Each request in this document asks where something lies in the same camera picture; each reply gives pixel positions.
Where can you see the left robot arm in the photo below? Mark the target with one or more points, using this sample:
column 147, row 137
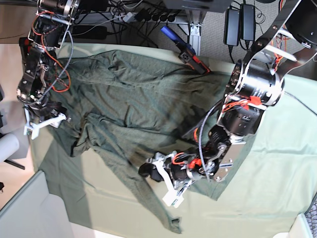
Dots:
column 256, row 83

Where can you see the white cylinder roll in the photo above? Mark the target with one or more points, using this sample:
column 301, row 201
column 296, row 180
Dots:
column 9, row 144

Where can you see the patterned grey basket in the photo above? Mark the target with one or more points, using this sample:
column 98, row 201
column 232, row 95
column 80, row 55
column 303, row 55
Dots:
column 311, row 216

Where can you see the black power adapter pair left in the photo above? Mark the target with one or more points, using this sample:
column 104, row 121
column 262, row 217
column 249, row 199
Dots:
column 232, row 27

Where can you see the black power strip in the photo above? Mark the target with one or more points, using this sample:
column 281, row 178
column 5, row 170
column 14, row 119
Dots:
column 148, row 17

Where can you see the blue bar clamp left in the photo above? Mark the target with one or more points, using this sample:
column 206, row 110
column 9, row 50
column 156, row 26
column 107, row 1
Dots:
column 25, row 45

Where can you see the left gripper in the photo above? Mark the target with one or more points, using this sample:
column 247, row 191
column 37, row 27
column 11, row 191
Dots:
column 180, row 165

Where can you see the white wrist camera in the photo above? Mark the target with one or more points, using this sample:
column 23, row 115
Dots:
column 32, row 129
column 175, row 189

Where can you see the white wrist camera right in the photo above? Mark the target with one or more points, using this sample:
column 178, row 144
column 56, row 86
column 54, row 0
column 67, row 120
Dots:
column 32, row 129

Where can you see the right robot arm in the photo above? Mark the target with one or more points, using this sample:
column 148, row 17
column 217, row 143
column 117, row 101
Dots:
column 42, row 70

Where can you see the blue bar clamp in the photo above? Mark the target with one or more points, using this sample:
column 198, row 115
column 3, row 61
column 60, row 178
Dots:
column 25, row 45
column 187, row 53

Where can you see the black power brick left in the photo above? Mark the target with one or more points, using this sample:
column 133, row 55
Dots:
column 89, row 32

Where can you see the blue bar clamp centre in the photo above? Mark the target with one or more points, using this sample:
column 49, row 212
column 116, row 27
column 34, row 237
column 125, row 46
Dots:
column 187, row 53

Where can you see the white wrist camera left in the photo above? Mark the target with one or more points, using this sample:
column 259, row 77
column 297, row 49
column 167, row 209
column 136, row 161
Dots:
column 175, row 189

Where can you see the black power adapter pair right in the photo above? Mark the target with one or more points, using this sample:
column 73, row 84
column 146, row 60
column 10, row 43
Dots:
column 247, row 22

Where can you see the black power adapter pair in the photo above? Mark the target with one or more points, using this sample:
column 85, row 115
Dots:
column 232, row 27
column 247, row 22

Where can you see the light green bin left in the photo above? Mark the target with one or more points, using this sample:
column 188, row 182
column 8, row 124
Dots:
column 33, row 212

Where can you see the aluminium frame leg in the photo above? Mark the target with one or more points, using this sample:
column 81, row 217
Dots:
column 195, row 22

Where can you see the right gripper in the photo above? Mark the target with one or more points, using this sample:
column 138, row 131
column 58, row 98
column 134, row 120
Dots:
column 45, row 111

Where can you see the light green table cloth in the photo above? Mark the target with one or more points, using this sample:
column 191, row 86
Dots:
column 275, row 176

